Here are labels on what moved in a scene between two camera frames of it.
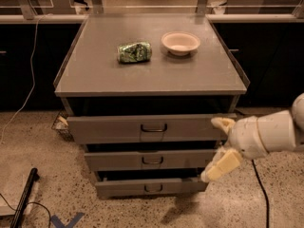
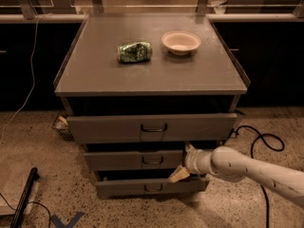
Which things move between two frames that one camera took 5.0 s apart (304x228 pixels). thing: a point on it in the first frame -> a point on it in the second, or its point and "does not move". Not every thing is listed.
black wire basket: [61, 124] does not move
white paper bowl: [180, 43] does not move
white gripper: [243, 137] -> [191, 162]
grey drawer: [151, 160] does not move
